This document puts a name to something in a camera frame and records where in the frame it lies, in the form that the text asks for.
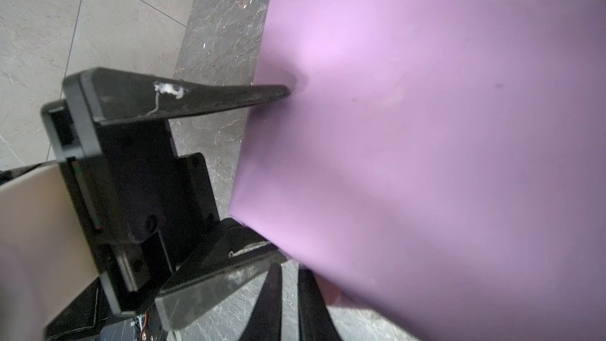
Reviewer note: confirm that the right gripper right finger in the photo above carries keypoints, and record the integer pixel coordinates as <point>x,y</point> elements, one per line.
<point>314,320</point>

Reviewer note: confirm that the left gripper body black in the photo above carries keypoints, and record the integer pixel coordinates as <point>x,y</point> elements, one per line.
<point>142,207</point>

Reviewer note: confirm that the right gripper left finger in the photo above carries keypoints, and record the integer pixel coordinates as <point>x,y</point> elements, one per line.
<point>265,322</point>

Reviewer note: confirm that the pink wrapping paper sheet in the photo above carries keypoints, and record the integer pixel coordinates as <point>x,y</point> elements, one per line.
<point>440,160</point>

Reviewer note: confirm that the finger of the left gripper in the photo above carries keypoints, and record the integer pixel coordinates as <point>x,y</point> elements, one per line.
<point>228,257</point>
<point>111,97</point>

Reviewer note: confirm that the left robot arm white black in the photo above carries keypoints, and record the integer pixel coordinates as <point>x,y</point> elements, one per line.
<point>50,286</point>

